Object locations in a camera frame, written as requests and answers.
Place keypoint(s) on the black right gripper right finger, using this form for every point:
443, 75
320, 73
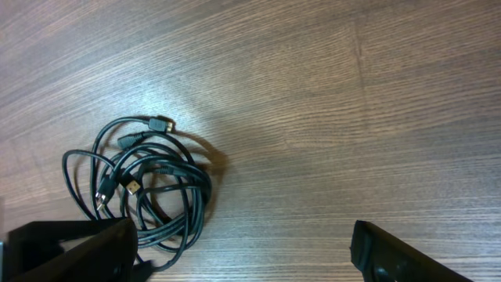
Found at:
382, 257

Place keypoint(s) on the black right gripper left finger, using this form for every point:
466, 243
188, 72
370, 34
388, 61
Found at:
72, 251

